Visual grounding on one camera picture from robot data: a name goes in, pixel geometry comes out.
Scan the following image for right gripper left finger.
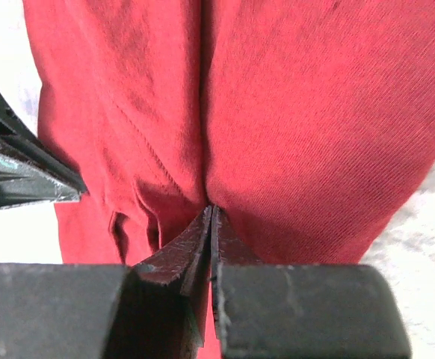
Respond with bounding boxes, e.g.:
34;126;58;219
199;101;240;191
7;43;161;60
0;208;212;358

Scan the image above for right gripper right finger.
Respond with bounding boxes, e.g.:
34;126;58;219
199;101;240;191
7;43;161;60
210;207;412;358

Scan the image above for dark red t-shirt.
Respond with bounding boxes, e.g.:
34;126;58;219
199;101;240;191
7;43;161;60
22;0;435;359

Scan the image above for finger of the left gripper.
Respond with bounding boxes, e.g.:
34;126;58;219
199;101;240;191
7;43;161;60
0;94;87;209

